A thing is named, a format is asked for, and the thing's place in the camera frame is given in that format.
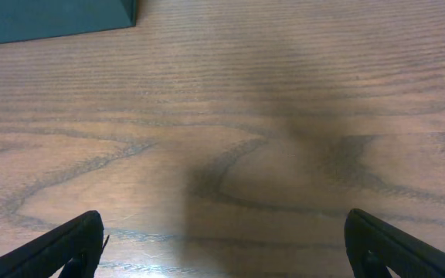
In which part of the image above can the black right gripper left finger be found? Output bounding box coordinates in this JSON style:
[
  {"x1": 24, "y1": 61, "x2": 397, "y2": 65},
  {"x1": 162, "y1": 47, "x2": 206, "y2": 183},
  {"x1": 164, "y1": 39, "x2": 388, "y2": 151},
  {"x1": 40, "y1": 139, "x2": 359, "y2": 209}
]
[{"x1": 0, "y1": 210, "x2": 107, "y2": 278}]

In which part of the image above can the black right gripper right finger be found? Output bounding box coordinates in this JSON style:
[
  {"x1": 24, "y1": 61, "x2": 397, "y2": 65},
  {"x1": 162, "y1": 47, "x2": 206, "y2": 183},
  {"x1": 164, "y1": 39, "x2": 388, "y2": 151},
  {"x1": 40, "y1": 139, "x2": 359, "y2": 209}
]
[{"x1": 344, "y1": 208, "x2": 445, "y2": 278}]

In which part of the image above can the dark green box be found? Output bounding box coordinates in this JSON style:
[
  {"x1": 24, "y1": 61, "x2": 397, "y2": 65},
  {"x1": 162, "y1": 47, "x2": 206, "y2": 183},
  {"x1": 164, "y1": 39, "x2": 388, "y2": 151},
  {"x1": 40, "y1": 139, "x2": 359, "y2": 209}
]
[{"x1": 0, "y1": 0, "x2": 138, "y2": 43}]

